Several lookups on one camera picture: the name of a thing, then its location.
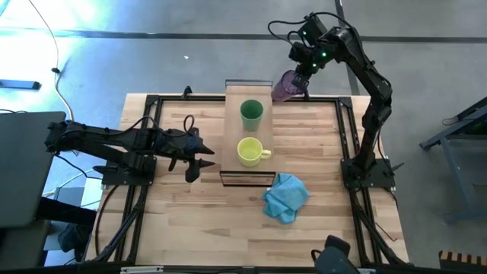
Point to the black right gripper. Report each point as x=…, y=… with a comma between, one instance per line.
x=306, y=57

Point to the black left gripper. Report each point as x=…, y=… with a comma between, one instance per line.
x=184, y=146

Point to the purple transparent tumbler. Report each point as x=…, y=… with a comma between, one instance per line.
x=283, y=89

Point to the yellow mug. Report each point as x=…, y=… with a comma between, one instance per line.
x=249, y=152

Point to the green plastic cup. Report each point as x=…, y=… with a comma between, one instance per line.
x=251, y=112

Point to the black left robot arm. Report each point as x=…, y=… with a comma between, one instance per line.
x=106, y=136

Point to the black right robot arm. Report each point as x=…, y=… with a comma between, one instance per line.
x=376, y=95

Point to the black floor tape strip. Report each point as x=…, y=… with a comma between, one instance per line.
x=354, y=85

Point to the blue cloth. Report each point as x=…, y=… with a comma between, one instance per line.
x=285, y=198

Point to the white box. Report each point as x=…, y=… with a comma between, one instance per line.
x=91, y=190

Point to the dark cloth bundle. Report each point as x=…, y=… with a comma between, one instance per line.
x=74, y=237

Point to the dark grey device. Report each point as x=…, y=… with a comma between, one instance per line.
x=335, y=259

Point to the grey desk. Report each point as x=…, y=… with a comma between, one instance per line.
x=26, y=175

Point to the blue-grey metal cart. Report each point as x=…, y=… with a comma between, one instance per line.
x=452, y=179

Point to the black flat bar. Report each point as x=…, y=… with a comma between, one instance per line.
x=19, y=84

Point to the orange black striped block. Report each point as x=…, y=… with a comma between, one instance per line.
x=460, y=258

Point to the wooden shelf with black frame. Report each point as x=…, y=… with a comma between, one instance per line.
x=232, y=133

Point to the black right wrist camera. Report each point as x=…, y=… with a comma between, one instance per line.
x=314, y=26

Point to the white bracket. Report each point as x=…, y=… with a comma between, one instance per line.
x=141, y=269
x=367, y=271

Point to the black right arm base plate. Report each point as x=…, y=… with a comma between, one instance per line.
x=382, y=179

